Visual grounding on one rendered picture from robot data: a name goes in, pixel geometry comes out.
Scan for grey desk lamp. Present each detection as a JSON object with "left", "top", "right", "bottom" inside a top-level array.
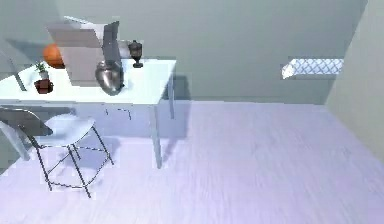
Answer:
[{"left": 0, "top": 46, "right": 28, "bottom": 92}]

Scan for dark goblet statuette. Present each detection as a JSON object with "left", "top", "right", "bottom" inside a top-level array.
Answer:
[{"left": 128, "top": 39, "right": 145, "bottom": 69}]

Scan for silver metal vase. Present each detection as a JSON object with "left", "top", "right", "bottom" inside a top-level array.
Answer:
[{"left": 94, "top": 60, "right": 126, "bottom": 97}]

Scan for small plant in red pot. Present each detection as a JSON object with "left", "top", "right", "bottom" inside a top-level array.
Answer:
[{"left": 33, "top": 61, "right": 55, "bottom": 95}]

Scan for white table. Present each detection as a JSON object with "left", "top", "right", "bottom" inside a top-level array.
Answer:
[{"left": 0, "top": 58, "right": 178, "bottom": 170}]

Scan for white chair with wire legs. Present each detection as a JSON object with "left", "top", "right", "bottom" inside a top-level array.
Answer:
[{"left": 0, "top": 107, "right": 115, "bottom": 199}]

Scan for orange basketball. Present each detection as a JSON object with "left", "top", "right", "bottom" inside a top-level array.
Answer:
[{"left": 42, "top": 43, "right": 66, "bottom": 70}]

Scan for open grey laptop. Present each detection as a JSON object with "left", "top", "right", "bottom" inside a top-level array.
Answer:
[{"left": 45, "top": 15, "right": 125, "bottom": 88}]

